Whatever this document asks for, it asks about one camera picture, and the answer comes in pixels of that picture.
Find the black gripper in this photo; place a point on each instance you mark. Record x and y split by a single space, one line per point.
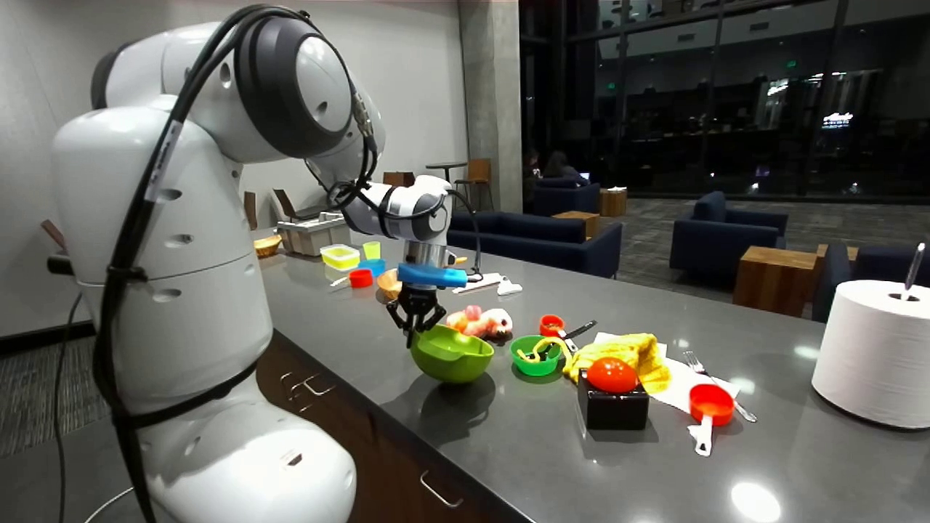
416 299

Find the light green bowl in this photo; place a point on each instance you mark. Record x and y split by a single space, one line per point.
452 356

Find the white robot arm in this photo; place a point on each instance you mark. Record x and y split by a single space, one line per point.
165 256

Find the yellow plastic container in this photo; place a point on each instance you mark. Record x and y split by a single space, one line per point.
342 256

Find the small green cup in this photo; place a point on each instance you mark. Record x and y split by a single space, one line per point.
535 356

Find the small red cup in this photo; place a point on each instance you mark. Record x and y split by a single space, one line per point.
553 325

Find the dark blue sofa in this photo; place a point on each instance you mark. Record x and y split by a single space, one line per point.
542 238

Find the metal tray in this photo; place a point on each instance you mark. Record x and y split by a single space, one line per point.
313 237

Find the red tomato ball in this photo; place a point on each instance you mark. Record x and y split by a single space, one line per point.
612 375

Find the black square box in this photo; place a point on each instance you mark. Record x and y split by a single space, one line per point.
604 410

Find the yellow cloth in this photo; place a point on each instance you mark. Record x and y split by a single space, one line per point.
643 352

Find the dark blue armchair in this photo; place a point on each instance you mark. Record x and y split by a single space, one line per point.
711 241

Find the red measuring cup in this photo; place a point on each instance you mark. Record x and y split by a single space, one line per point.
711 407

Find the wooden side table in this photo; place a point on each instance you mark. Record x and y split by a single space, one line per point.
775 279

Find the white paper towel roll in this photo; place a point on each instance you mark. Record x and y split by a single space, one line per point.
875 352

